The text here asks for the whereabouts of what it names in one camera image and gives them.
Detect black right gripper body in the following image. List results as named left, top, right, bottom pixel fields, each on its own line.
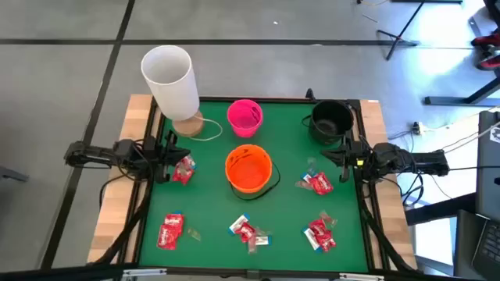
left=338, top=130, right=368, bottom=184

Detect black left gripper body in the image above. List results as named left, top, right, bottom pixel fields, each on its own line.
left=155, top=130, right=179, bottom=185

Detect orange pumpkin face bucket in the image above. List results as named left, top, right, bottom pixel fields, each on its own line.
left=224, top=144, right=282, bottom=202

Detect black pumpkin face bucket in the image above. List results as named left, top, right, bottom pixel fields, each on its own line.
left=301, top=99, right=355, bottom=147

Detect green table mat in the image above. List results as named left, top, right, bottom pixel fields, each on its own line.
left=138, top=100, right=370, bottom=273

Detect white shade wooden base lamp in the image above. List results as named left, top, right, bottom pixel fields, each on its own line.
left=140, top=44, right=206, bottom=138

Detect pink pumpkin face bucket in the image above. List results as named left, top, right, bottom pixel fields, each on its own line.
left=227, top=98, right=264, bottom=139

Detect black desk leg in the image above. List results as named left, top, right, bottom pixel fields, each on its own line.
left=424, top=76, right=500, bottom=108

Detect black floor stand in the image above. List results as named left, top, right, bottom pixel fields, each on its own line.
left=376, top=0, right=422, bottom=62

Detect grey closed laptop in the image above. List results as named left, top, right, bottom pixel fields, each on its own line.
left=475, top=110, right=500, bottom=223

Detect grey furniture leg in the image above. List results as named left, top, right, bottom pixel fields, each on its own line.
left=0, top=165, right=30, bottom=183

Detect open laptop with keyboard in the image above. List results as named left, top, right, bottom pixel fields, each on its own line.
left=470, top=218, right=500, bottom=280

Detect person's foot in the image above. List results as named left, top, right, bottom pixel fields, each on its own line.
left=470, top=32, right=500, bottom=48
left=475, top=53, right=500, bottom=72

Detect white lamp cable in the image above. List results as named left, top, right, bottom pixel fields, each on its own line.
left=189, top=116, right=224, bottom=142

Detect black aluminium table frame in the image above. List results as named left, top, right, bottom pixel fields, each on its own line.
left=0, top=95, right=470, bottom=281

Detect silver frame bracket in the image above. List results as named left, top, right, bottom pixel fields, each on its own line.
left=338, top=272, right=386, bottom=281
left=121, top=267, right=168, bottom=279

